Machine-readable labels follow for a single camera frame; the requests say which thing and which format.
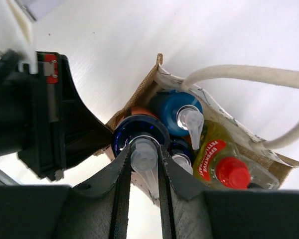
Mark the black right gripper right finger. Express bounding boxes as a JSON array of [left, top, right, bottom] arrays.
[[158, 146, 299, 239]]

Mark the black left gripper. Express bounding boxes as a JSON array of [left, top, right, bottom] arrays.
[[0, 50, 112, 181]]

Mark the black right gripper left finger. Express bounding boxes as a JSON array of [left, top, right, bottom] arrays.
[[0, 147, 131, 239]]

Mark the yellow bottle red cap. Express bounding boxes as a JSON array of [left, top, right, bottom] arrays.
[[193, 120, 280, 190]]

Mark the dark blue pump bottle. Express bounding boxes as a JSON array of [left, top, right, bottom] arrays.
[[111, 114, 170, 200]]

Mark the jute canvas tote bag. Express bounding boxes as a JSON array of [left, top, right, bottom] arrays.
[[106, 54, 299, 183]]

